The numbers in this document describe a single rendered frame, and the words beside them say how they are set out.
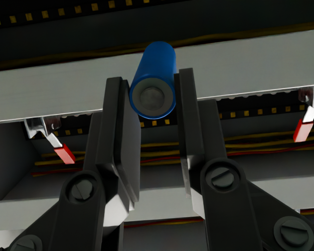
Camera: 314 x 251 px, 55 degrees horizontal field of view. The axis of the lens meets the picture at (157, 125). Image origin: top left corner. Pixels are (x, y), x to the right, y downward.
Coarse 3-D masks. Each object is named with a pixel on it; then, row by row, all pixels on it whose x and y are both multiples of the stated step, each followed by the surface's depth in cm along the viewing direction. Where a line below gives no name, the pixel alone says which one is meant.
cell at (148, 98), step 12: (156, 48) 15; (168, 48) 15; (144, 60) 13; (156, 60) 13; (168, 60) 13; (144, 72) 11; (156, 72) 11; (168, 72) 12; (132, 84) 11; (144, 84) 11; (156, 84) 11; (168, 84) 11; (132, 96) 11; (144, 96) 11; (156, 96) 11; (168, 96) 11; (144, 108) 12; (156, 108) 11; (168, 108) 11
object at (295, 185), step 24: (144, 144) 53; (168, 144) 53; (240, 144) 49; (264, 144) 48; (288, 144) 52; (312, 144) 46; (48, 168) 57; (72, 168) 51; (144, 168) 51; (168, 168) 50; (264, 168) 46; (288, 168) 45; (312, 168) 44; (24, 192) 49; (48, 192) 48; (144, 192) 38; (168, 192) 38; (288, 192) 37; (312, 192) 37; (0, 216) 41; (24, 216) 41; (144, 216) 40; (168, 216) 40; (192, 216) 39; (0, 240) 46
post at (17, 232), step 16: (0, 128) 50; (16, 128) 54; (0, 144) 49; (16, 144) 54; (32, 144) 59; (0, 160) 49; (16, 160) 53; (32, 160) 58; (0, 176) 48; (16, 176) 53; (0, 192) 48
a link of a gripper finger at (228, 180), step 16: (224, 160) 8; (208, 176) 8; (224, 176) 8; (240, 176) 8; (208, 192) 8; (224, 192) 8; (240, 192) 8; (208, 208) 8; (224, 208) 8; (240, 208) 8; (208, 224) 7; (224, 224) 7; (240, 224) 7; (256, 224) 7; (208, 240) 7; (224, 240) 7; (240, 240) 7; (256, 240) 7
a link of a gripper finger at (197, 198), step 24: (192, 72) 11; (192, 96) 10; (192, 120) 9; (216, 120) 10; (192, 144) 9; (216, 144) 10; (192, 168) 9; (192, 192) 9; (264, 192) 8; (264, 216) 8; (288, 216) 8; (264, 240) 7; (288, 240) 7; (312, 240) 7
